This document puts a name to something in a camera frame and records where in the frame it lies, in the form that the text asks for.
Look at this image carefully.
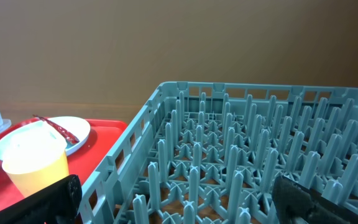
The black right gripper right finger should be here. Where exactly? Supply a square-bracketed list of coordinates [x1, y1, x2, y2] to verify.
[272, 175, 358, 224]

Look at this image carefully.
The red snack wrapper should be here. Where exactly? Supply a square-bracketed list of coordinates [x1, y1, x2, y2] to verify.
[33, 114, 79, 144]

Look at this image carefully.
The yellow plastic cup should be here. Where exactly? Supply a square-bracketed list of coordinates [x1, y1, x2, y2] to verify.
[2, 123, 69, 197]

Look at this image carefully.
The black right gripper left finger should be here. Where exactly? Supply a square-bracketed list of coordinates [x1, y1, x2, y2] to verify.
[0, 174, 82, 224]

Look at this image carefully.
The light blue round plate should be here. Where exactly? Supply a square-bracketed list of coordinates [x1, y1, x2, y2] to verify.
[0, 116, 91, 160]

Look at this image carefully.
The red plastic tray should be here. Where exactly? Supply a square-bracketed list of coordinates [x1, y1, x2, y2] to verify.
[0, 119, 127, 211]

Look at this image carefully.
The grey-blue dishwasher rack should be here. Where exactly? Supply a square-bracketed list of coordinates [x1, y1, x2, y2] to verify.
[79, 82, 358, 223]

